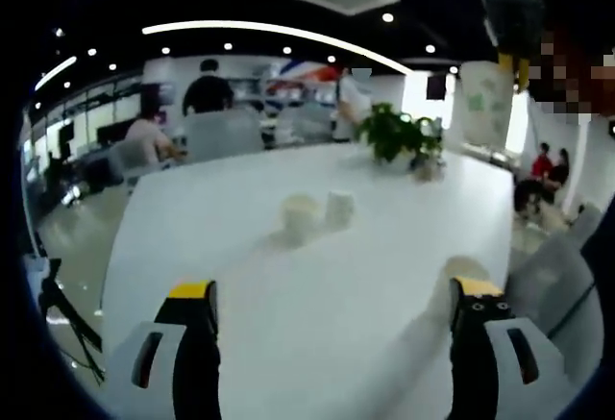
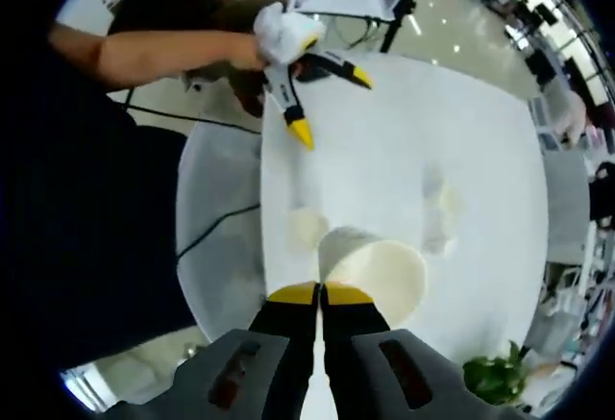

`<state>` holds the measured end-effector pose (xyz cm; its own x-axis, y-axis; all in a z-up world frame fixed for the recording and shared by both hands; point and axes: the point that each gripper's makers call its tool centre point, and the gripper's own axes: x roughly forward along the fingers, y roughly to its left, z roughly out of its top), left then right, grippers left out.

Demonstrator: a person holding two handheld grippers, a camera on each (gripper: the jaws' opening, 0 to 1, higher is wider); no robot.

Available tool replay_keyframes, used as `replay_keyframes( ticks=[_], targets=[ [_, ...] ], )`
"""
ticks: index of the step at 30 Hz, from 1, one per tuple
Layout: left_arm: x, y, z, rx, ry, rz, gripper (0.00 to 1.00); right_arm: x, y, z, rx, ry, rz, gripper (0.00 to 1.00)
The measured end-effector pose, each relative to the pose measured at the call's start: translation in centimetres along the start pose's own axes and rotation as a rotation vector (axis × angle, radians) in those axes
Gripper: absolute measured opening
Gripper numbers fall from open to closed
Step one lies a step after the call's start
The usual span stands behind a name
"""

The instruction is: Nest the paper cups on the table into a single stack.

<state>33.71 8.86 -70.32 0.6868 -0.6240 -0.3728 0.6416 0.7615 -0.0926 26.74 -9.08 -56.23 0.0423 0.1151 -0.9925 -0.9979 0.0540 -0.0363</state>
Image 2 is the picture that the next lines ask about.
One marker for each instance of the white table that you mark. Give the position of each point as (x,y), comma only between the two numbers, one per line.
(384,141)

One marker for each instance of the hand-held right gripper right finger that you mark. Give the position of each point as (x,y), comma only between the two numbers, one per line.
(384,377)

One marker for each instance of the potted green plant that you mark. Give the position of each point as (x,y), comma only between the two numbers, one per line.
(495,374)

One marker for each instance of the white paper cup green print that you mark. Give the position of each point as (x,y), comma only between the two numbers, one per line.
(384,285)

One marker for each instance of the person's left hand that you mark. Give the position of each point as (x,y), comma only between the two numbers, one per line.
(247,52)

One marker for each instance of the person's dark clothing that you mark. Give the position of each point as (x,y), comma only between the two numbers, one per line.
(72,199)

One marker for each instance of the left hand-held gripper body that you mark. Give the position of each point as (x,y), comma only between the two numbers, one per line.
(288,35)

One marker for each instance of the black tripod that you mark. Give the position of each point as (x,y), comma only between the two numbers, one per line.
(396,26)

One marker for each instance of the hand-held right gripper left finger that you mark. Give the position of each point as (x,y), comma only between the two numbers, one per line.
(254,372)

